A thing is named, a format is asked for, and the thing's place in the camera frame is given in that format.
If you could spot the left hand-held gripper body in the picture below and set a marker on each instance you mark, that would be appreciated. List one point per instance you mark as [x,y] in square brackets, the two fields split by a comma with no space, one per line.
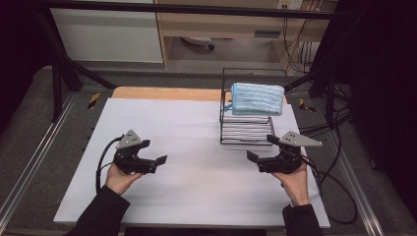
[131,160]

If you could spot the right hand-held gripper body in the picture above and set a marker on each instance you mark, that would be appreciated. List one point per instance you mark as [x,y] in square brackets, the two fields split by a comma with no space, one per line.
[282,160]

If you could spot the blue striped towel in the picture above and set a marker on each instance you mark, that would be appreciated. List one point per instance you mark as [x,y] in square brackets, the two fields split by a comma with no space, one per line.
[259,98]

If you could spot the person's left hand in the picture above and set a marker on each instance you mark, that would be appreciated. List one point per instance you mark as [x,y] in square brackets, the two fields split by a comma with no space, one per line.
[119,182]

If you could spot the person's right hand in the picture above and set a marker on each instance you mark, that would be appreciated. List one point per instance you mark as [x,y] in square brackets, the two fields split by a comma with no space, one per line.
[295,187]

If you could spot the black metal stand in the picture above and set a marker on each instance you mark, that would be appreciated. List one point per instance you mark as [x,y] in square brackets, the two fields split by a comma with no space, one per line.
[57,91]
[330,98]

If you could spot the office chair base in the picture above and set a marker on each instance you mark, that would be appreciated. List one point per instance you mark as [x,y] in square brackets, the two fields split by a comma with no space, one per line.
[198,41]

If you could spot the wooden desk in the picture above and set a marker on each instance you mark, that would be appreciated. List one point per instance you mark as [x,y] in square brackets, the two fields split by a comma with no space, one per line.
[213,28]

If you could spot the aluminium rail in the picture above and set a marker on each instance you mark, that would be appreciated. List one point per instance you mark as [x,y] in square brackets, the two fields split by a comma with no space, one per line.
[32,164]
[357,183]

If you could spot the white wall socket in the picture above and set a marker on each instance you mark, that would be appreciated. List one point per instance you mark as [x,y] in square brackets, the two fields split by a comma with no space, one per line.
[290,4]

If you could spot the black metal frame bar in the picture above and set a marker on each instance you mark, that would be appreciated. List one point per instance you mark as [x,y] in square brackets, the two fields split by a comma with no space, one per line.
[196,9]

